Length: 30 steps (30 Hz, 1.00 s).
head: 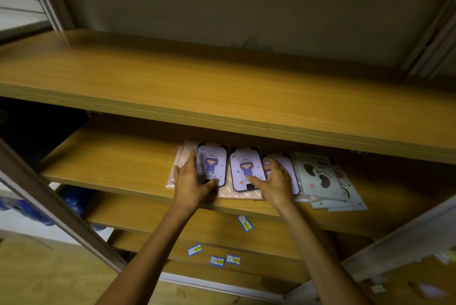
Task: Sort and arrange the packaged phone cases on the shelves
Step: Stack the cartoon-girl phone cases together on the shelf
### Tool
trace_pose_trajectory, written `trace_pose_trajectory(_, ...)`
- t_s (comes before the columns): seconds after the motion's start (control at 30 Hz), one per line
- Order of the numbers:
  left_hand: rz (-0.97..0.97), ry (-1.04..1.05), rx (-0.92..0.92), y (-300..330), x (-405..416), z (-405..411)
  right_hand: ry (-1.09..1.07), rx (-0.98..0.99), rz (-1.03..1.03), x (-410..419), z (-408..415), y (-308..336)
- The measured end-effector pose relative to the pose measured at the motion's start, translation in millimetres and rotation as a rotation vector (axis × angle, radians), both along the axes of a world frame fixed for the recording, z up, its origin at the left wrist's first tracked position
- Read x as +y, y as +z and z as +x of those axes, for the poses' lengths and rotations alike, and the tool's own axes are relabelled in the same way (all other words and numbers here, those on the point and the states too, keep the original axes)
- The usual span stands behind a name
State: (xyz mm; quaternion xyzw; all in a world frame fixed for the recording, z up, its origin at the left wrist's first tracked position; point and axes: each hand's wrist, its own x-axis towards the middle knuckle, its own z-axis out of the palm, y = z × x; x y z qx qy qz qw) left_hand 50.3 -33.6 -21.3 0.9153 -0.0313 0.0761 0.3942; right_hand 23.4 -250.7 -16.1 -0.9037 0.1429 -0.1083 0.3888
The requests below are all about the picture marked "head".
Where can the person's right hand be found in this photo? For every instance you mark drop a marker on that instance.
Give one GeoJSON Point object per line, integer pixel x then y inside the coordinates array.
{"type": "Point", "coordinates": [279, 189]}

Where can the blue and white label sticker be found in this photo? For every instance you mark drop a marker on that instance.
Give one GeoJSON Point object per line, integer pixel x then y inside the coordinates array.
{"type": "Point", "coordinates": [245, 223]}
{"type": "Point", "coordinates": [217, 261]}
{"type": "Point", "coordinates": [233, 260]}
{"type": "Point", "coordinates": [194, 250]}

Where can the blue plastic bag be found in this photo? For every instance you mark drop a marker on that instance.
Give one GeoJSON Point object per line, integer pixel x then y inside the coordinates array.
{"type": "Point", "coordinates": [73, 198]}

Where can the white paper scrap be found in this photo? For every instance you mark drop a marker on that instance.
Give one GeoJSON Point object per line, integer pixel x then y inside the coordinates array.
{"type": "Point", "coordinates": [431, 290]}
{"type": "Point", "coordinates": [377, 288]}

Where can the person's right forearm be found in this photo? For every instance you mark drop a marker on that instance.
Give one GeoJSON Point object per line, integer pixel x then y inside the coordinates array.
{"type": "Point", "coordinates": [317, 258]}

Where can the person's left thumb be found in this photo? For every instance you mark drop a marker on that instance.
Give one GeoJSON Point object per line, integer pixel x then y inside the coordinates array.
{"type": "Point", "coordinates": [209, 185]}

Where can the person's left hand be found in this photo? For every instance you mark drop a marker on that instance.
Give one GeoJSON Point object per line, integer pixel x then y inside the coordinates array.
{"type": "Point", "coordinates": [187, 187]}

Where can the person's right thumb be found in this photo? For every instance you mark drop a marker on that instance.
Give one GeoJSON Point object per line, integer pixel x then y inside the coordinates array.
{"type": "Point", "coordinates": [254, 181]}

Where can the purple cartoon girl phone case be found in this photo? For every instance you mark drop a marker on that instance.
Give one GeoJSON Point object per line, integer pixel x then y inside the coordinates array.
{"type": "Point", "coordinates": [244, 166]}
{"type": "Point", "coordinates": [290, 169]}
{"type": "Point", "coordinates": [212, 162]}

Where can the wooden shelf board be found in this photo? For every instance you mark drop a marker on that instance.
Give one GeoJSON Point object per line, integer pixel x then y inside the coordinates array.
{"type": "Point", "coordinates": [117, 162]}
{"type": "Point", "coordinates": [263, 265]}
{"type": "Point", "coordinates": [213, 226]}
{"type": "Point", "coordinates": [213, 87]}

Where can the white paw print phone case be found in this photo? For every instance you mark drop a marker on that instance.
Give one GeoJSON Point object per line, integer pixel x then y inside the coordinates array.
{"type": "Point", "coordinates": [351, 198]}
{"type": "Point", "coordinates": [319, 176]}

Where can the person's left forearm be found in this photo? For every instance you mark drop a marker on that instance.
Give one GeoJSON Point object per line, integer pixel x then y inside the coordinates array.
{"type": "Point", "coordinates": [153, 255]}

